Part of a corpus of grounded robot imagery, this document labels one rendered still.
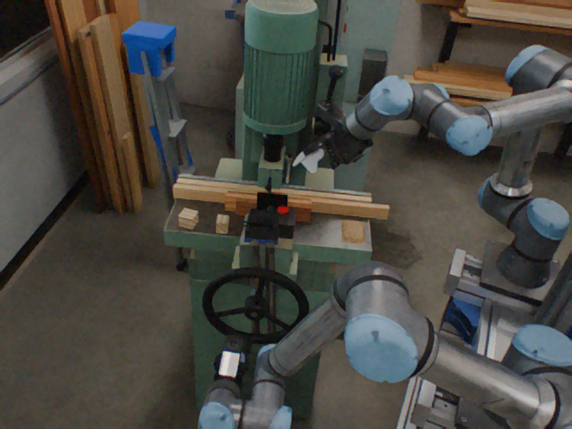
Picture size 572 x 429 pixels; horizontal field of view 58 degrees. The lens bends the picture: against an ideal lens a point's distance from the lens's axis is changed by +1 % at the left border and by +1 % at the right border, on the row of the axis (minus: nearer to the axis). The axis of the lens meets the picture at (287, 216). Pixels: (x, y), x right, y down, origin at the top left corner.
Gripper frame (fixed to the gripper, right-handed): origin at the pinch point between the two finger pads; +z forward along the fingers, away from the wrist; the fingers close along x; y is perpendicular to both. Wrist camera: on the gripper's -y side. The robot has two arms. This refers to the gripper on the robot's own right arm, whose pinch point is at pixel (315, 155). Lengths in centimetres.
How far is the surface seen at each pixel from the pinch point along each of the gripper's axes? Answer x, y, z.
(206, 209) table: -18.6, -4.8, 36.6
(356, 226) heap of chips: 14.2, 19.7, 16.8
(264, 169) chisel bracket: -5.4, -5.5, 16.8
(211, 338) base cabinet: -24, 31, 68
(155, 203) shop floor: 15, -53, 181
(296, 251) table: -4.1, 18.9, 23.5
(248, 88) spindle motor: -9.4, -22.4, -0.3
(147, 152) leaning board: 19, -79, 168
